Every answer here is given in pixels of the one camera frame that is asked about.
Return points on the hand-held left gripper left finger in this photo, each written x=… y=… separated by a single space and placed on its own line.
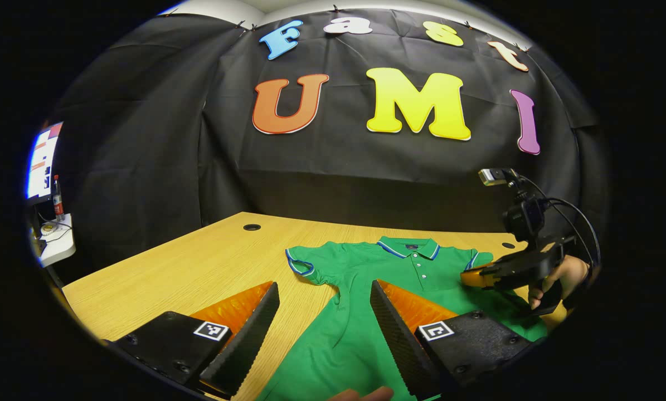
x=246 y=342

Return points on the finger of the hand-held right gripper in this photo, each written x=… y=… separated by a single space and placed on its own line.
x=486 y=277

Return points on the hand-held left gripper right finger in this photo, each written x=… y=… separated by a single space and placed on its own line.
x=399 y=340

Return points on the green T-shirt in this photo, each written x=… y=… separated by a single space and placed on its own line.
x=355 y=334

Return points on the black backdrop cloth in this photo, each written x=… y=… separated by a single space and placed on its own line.
x=338 y=184

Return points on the white side table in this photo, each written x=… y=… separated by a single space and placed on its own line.
x=59 y=248

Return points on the small round white object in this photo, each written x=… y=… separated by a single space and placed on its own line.
x=47 y=228

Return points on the red label bottle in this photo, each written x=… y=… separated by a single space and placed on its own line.
x=58 y=200

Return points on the computer monitor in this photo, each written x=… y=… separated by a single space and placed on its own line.
x=43 y=161

